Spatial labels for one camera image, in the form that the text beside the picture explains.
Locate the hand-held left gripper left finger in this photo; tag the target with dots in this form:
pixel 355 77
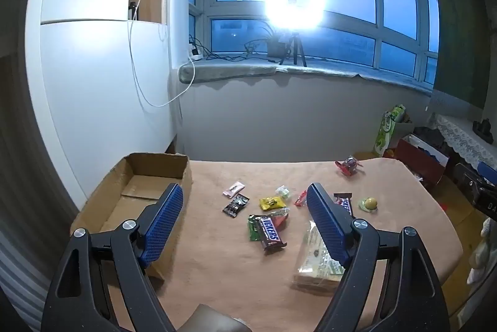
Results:
pixel 163 223

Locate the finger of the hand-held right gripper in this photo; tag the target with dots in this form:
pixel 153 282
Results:
pixel 487 172

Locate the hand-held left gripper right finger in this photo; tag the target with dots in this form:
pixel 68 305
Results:
pixel 326 223

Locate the cardboard box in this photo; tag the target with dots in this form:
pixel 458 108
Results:
pixel 132 196

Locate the clear bag of crackers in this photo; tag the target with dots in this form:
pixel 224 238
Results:
pixel 314 266

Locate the red white quail egg packet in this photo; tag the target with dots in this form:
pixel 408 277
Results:
pixel 281 219

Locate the large brown chocolate bar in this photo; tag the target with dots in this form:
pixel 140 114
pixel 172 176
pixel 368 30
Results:
pixel 270 231

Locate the clear red-edged snack packet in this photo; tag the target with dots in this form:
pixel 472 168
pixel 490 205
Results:
pixel 349 165

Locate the green snack packet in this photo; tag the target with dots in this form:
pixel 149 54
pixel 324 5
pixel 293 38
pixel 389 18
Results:
pixel 253 231

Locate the person's right forearm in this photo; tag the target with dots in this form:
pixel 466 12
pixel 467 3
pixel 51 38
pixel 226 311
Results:
pixel 481 258

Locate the small brown chocolate bar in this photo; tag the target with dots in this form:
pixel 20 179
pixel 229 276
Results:
pixel 345 204

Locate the small red candy packet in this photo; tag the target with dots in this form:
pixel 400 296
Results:
pixel 301 198

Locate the white lace cloth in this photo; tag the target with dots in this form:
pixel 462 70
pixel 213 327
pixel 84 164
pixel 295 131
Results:
pixel 462 139

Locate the dark object on lace cloth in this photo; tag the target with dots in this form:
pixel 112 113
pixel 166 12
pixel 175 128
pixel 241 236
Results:
pixel 483 130

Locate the round yellow snack green wrapper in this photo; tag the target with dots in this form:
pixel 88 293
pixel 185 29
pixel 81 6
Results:
pixel 369 203

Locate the white and green candy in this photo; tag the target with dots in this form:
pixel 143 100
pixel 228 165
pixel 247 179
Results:
pixel 283 192

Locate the yellow candy packet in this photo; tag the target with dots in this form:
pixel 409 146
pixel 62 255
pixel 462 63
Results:
pixel 271 203

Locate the red box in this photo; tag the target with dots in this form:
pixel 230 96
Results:
pixel 419 161

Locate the dark bag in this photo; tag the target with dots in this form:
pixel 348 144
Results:
pixel 427 135

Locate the black candy packet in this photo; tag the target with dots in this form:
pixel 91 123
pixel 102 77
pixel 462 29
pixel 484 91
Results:
pixel 235 205

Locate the pink candy packet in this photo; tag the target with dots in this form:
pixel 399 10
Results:
pixel 233 189

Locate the green shopping bag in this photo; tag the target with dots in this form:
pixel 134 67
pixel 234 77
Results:
pixel 384 134

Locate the dark green curtain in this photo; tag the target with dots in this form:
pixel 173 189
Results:
pixel 458 44

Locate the white wardrobe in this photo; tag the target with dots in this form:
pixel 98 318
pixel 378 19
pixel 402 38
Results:
pixel 97 83

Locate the grey window sill mat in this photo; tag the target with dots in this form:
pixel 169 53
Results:
pixel 225 69

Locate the white power strip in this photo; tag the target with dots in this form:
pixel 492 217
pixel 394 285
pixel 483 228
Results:
pixel 195 54

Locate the black tripod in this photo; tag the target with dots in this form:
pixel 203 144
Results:
pixel 297 44

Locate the potted plant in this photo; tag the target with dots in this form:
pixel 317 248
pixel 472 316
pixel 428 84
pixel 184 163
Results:
pixel 275 46

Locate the small dark bottle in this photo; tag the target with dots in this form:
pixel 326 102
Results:
pixel 132 10

